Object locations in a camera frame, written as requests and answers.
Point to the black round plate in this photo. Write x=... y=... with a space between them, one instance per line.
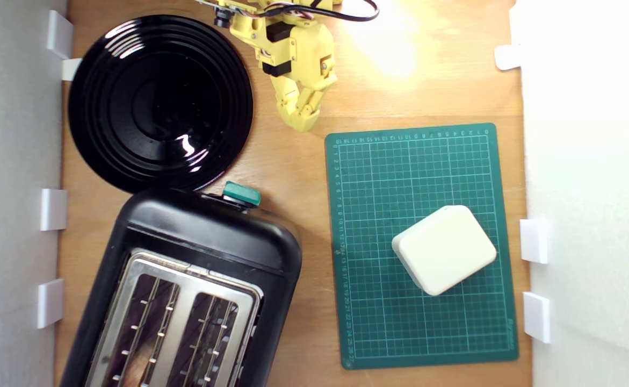
x=158 y=102

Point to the white rounded block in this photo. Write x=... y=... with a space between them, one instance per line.
x=443 y=250

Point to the black two-slot toaster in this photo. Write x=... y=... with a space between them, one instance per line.
x=201 y=236

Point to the white wall clip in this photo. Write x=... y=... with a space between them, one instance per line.
x=537 y=317
x=50 y=303
x=71 y=70
x=507 y=57
x=59 y=33
x=53 y=209
x=534 y=241

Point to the brown bread slice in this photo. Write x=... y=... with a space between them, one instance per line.
x=134 y=361

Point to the green-taped toaster lever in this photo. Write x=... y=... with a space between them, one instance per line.
x=241 y=194

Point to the green cutting mat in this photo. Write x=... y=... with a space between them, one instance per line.
x=395 y=177

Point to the gripper-mounted camera module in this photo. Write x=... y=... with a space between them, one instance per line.
x=222 y=13

